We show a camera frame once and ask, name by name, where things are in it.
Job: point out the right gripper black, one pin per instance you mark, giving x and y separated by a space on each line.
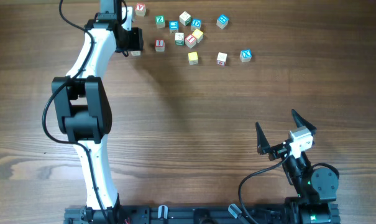
264 147

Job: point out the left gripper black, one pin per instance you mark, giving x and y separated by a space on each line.
138 40

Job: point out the red letter A block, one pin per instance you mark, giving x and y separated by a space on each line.
135 53

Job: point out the red letter I block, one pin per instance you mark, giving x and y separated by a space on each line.
159 45

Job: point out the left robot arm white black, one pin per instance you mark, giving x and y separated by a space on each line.
83 110

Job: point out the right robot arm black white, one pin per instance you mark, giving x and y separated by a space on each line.
315 184

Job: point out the red letter Y block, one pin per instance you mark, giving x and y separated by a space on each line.
140 9

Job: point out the green letter Z block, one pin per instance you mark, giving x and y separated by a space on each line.
160 21

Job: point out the blue letter S block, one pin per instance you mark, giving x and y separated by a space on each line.
173 26

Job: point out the green picture block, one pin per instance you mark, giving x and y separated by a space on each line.
179 38

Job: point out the white green top block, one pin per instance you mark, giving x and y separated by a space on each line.
185 18

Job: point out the red letter block centre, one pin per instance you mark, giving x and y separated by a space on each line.
190 41

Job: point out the yellow block lower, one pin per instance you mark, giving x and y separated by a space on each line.
193 58

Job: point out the yellow block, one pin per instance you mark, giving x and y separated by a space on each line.
198 34
193 58

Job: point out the blue letter D block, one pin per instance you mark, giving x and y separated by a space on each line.
195 24

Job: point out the yellow block upper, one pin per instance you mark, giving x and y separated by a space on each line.
198 34

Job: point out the blue letter X block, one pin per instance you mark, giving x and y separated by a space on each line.
246 55

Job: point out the red number 6 block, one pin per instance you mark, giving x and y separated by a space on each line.
221 58

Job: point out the blue block far right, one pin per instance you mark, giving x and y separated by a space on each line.
222 21

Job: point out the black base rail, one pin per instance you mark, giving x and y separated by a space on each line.
262 213

